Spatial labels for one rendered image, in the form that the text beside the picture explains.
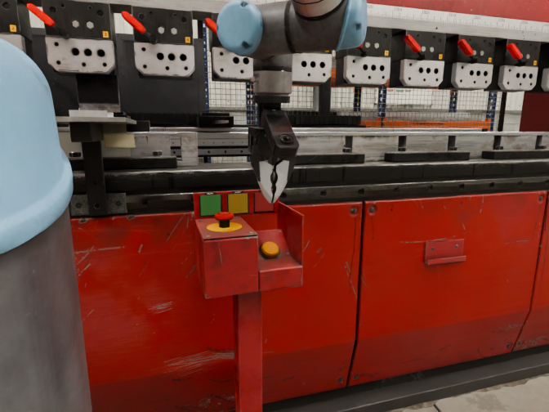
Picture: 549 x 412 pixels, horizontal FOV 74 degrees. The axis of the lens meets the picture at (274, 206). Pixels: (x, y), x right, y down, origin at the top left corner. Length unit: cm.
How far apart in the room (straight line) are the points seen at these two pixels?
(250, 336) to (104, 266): 41
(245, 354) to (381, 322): 57
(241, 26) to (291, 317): 82
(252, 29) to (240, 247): 37
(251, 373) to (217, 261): 30
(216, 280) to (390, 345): 81
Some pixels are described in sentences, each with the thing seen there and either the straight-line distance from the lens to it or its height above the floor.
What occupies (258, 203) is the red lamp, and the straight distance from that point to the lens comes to 84.
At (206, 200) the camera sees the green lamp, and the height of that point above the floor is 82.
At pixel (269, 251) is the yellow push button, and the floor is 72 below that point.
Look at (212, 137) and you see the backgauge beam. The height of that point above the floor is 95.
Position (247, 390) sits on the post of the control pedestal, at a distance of 92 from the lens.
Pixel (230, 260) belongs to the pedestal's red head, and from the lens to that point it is 70.
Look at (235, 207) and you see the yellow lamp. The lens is 83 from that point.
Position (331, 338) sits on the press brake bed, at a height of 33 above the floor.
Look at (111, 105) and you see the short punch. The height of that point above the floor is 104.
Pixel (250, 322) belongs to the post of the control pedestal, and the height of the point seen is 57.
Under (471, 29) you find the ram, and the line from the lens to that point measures 147.
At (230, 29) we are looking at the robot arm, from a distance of 61.
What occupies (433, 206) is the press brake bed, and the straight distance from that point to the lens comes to 126.
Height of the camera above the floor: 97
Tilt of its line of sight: 12 degrees down
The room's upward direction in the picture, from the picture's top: straight up
